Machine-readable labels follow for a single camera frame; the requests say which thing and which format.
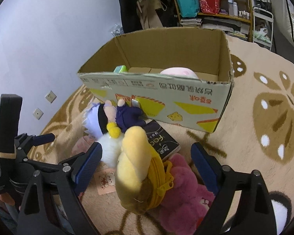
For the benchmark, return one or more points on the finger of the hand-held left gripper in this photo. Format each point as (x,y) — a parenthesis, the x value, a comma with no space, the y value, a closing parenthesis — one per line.
(43,139)

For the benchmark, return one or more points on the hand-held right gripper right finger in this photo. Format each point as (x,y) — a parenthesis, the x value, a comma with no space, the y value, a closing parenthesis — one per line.
(206,169)

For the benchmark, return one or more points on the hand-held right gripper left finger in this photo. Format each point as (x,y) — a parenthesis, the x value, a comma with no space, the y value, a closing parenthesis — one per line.
(87,167)

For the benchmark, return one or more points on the pale pink plush toy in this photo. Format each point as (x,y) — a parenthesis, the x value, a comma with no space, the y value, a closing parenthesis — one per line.
(82,144)

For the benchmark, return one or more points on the white fluffy plush yellow ball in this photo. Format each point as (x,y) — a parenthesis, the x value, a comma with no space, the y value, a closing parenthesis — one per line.
(108,147)

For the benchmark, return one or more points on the pink bear plush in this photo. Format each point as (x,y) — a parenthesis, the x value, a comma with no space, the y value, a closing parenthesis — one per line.
(183,188)

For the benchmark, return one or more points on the lavender haired doll plush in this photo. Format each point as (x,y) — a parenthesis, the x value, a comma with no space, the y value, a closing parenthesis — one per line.
(98,120)

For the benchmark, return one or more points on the yellow plush bag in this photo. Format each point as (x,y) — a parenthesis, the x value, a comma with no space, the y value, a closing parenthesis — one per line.
(134,156)

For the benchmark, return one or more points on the black carton pack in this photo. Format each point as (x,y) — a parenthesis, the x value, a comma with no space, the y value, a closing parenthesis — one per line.
(161,139)

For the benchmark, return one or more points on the printed cardboard box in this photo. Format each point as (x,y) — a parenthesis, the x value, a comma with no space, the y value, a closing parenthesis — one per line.
(186,98)

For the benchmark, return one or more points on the green soft toy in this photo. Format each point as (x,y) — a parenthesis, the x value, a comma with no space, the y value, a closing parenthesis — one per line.
(120,69)

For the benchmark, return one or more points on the person's left hand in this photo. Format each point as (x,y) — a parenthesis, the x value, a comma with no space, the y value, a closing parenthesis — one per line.
(3,197)

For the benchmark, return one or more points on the pink bear print card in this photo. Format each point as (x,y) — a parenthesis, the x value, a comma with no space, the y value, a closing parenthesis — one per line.
(105,183)

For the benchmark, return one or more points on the beige flower patterned blanket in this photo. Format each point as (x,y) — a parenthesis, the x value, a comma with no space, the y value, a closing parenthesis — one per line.
(235,139)

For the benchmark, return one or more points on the round pink plush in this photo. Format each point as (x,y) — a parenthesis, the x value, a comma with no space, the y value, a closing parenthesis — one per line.
(178,72)

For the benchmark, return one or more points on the plastic bag of toys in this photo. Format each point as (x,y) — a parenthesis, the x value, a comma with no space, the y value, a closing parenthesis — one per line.
(117,29)

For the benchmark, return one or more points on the pile of papers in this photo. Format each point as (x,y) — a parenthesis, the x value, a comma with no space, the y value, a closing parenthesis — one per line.
(225,28)

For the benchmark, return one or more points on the green white plush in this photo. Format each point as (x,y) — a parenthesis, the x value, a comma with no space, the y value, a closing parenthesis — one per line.
(261,35)

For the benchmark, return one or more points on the stack of books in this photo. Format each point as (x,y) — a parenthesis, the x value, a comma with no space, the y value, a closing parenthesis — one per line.
(191,22)

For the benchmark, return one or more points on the black hanging clothes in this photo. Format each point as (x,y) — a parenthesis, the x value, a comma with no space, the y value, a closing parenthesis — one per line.
(128,14)

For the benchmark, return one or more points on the row of small bottles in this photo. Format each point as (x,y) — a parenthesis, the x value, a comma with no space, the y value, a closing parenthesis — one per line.
(244,14)

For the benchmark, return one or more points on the black hanging bag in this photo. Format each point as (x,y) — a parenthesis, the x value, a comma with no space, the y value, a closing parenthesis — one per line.
(170,12)

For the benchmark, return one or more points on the white metal cart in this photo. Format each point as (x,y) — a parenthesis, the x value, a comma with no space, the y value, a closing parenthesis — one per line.
(262,17)

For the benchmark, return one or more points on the short white bottle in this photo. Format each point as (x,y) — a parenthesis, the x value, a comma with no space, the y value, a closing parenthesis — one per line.
(235,8)

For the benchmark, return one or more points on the tall white bottle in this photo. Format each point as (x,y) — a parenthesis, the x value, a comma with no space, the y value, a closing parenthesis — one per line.
(229,6)

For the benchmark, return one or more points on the beige hanging coat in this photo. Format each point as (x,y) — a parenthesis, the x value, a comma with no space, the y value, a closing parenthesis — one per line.
(149,12)

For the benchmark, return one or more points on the teal bag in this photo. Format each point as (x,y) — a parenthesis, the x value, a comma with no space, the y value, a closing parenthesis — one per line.
(187,3)

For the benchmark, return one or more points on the red patterned bag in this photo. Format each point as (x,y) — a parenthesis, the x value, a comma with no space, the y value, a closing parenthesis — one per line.
(209,1)

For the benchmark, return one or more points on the yellow wooden shelf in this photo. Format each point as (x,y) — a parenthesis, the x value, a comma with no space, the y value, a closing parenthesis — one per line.
(249,2)

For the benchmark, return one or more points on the white wall socket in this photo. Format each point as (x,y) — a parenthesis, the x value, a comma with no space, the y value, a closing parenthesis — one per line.
(37,113)
(50,96)

